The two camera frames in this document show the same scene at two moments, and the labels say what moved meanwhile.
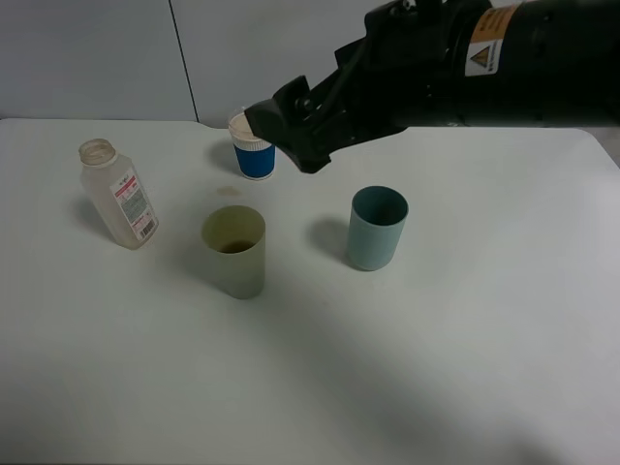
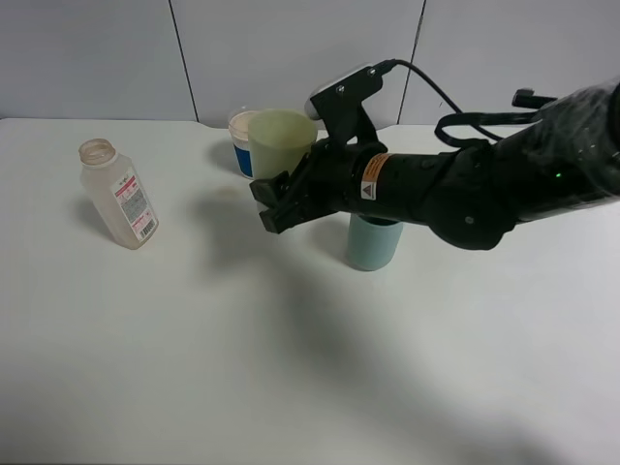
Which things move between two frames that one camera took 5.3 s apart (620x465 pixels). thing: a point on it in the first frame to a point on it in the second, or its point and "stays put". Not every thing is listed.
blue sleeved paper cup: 256,156 stays put
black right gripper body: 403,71 to 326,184
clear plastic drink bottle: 117,194 stays put
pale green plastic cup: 235,237 to 279,139
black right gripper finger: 270,121 to 282,217
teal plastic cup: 376,227 stays put
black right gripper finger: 294,98 to 270,192
